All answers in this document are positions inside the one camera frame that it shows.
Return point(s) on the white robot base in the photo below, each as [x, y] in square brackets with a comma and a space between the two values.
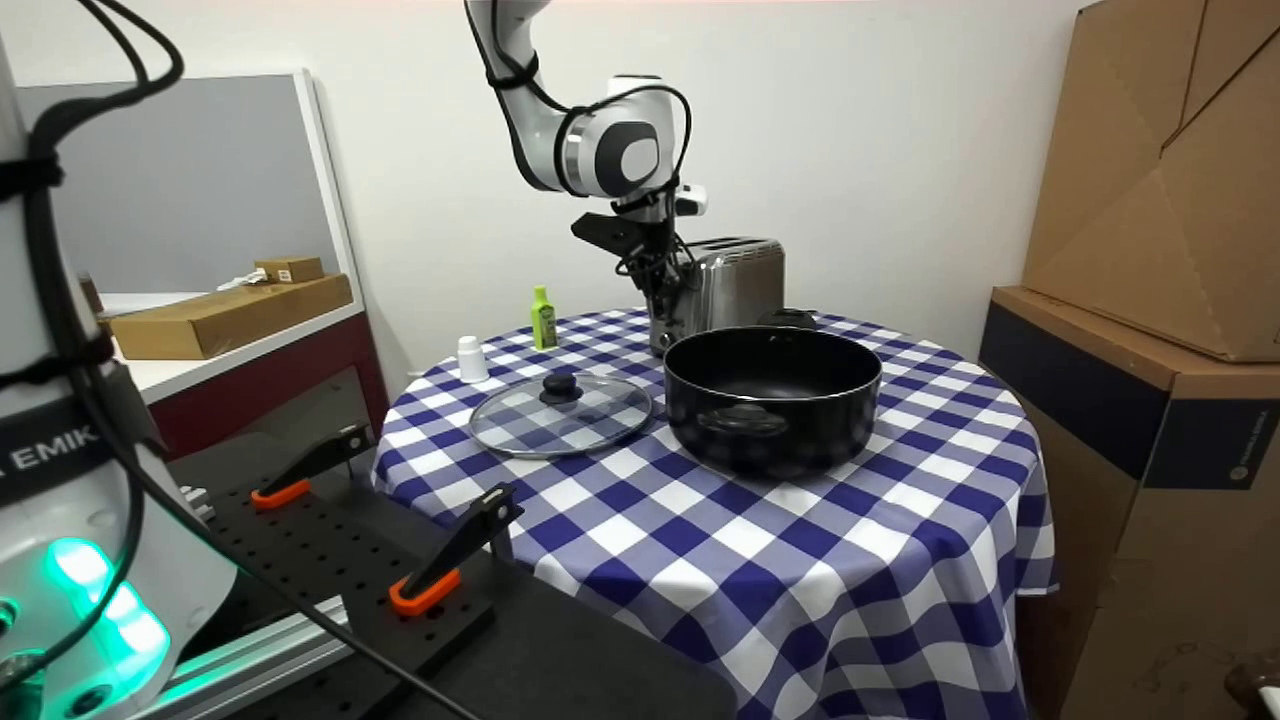
[101, 563]

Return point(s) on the lower cardboard box blue band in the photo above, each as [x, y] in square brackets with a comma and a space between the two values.
[1167, 500]

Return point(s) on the large upper cardboard box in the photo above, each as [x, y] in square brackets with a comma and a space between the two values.
[1160, 191]

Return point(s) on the red white side table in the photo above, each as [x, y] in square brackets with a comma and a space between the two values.
[205, 403]

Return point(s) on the small clear white bottle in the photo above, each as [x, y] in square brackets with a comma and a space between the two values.
[469, 363]

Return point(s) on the far black orange clamp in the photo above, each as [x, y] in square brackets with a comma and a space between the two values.
[314, 461]

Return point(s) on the near black orange clamp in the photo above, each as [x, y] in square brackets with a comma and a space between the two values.
[455, 554]

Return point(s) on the black orange clamp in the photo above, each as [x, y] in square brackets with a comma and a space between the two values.
[314, 461]
[455, 554]

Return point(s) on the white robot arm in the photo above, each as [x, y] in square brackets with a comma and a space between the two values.
[622, 148]

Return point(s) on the silver metal toaster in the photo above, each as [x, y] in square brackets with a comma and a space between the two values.
[731, 283]

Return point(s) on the black perforated breadboard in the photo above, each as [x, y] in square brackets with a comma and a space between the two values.
[333, 544]

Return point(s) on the grey white partition board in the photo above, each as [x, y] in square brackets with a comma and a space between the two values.
[202, 181]

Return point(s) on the small green bottle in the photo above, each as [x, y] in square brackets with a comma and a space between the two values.
[542, 318]

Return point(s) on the glass pot lid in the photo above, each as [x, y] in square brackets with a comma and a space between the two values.
[561, 413]

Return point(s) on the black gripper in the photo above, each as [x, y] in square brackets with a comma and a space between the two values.
[642, 238]

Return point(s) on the blue white checkered tablecloth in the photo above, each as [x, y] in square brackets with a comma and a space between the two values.
[880, 591]

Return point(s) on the black cooking pot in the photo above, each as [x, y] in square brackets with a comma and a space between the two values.
[768, 403]

